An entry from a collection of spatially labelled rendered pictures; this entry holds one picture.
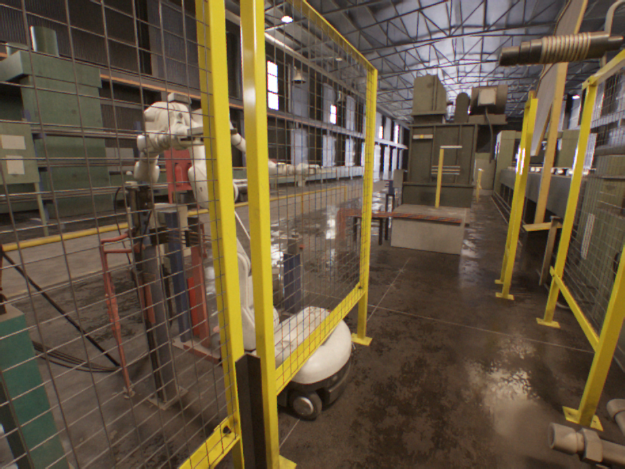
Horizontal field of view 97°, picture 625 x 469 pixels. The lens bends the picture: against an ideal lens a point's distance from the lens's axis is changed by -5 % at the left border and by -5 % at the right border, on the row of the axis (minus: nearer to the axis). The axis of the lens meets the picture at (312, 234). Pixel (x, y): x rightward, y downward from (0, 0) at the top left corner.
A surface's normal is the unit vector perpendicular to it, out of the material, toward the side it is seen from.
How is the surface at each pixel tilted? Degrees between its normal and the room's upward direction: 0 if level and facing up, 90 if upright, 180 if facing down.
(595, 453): 60
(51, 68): 90
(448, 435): 0
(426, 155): 90
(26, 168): 90
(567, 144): 90
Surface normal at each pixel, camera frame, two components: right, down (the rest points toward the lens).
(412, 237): -0.47, 0.21
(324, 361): 0.45, -0.43
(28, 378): 0.88, 0.11
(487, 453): 0.00, -0.97
